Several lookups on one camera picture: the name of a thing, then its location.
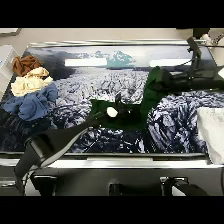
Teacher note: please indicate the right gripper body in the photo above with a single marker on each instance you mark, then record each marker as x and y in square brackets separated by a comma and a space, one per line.
[165, 79]

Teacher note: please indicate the blue garment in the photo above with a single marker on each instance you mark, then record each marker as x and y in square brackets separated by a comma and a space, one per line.
[33, 103]

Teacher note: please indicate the dark green garment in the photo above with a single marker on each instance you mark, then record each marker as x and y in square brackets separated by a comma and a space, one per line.
[150, 95]

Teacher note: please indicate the brown garment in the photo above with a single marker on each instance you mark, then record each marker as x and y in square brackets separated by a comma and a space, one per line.
[24, 64]

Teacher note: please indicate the silver frame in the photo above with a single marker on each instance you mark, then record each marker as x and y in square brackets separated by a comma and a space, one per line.
[110, 163]

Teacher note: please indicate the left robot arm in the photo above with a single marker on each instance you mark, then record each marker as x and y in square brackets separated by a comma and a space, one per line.
[53, 142]

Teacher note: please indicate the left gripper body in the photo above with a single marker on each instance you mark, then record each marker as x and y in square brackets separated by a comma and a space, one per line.
[125, 109]

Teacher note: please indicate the white garment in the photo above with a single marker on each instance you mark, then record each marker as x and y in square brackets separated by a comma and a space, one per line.
[211, 133]

